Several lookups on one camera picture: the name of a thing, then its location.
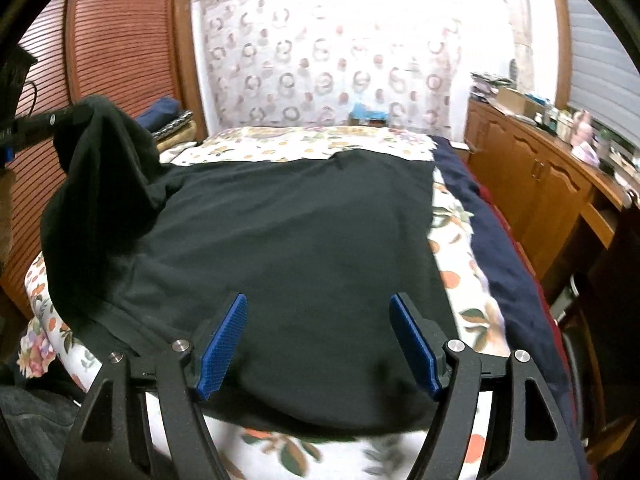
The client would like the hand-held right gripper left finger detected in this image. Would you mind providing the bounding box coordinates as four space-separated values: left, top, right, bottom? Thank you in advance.
57 292 248 480

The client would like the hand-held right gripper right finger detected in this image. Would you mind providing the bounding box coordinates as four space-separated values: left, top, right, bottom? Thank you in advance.
389 292 583 480

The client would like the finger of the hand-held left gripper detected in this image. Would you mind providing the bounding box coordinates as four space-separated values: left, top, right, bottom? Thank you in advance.
11 101 96 143

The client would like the black t-shirt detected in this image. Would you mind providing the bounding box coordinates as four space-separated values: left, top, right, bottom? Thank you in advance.
40 95 461 441

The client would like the floral bed sheet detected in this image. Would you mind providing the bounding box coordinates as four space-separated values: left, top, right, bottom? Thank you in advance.
17 125 511 480

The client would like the wooden louvered wardrobe door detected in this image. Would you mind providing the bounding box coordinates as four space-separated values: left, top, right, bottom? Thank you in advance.
15 0 206 311

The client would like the folded navy cloth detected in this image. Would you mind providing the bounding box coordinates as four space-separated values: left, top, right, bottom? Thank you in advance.
135 97 181 131

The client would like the navy blue blanket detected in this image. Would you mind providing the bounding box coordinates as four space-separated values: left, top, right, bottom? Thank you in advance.
430 135 586 480

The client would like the grey trash bin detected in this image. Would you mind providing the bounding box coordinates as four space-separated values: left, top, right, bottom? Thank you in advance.
552 272 583 326

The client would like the wooden cabinet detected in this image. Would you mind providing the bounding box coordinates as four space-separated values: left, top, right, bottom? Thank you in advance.
465 97 640 286

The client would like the dark grey cloth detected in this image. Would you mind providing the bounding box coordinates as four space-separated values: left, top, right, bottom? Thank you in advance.
0 360 86 480

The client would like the light blue box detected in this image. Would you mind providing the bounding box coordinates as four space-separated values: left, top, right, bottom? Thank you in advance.
350 102 388 123

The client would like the cardboard box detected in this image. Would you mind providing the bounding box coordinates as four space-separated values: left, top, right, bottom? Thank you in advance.
492 86 541 116

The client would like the group of small bottles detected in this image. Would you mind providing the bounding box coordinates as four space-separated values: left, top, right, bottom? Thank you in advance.
535 102 573 141

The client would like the pink doll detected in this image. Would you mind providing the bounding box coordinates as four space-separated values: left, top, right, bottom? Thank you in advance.
572 112 601 166

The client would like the stack of papers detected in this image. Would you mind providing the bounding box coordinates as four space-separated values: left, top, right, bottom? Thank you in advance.
470 71 513 101

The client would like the white window shutter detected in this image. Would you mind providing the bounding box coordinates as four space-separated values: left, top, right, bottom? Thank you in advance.
565 0 640 136

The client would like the floral wall curtain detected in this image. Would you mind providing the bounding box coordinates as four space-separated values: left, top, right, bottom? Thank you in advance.
192 0 463 131

